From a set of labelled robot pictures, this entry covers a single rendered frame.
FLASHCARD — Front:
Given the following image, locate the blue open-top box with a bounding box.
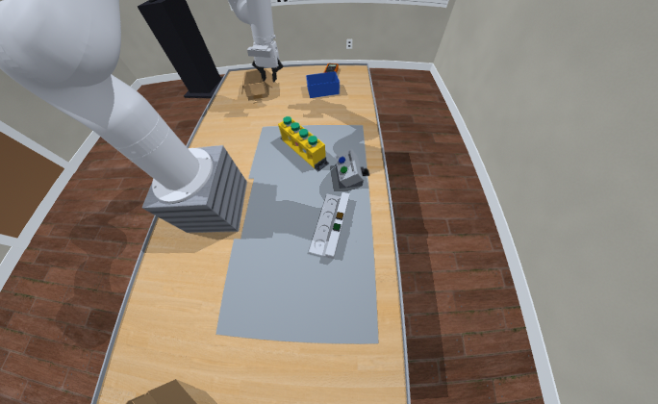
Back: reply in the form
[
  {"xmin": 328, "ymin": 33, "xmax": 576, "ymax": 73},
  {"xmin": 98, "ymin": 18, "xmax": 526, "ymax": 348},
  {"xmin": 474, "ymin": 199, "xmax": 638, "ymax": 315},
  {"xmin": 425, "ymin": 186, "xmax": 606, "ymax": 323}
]
[{"xmin": 307, "ymin": 71, "xmax": 340, "ymax": 98}]

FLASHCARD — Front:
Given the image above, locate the orange multimeter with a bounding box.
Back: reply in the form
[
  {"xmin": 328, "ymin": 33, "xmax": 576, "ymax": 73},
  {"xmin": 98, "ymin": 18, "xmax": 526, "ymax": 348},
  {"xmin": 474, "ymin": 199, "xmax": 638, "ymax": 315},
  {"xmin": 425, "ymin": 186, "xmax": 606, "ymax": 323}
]
[{"xmin": 324, "ymin": 63, "xmax": 339, "ymax": 73}]

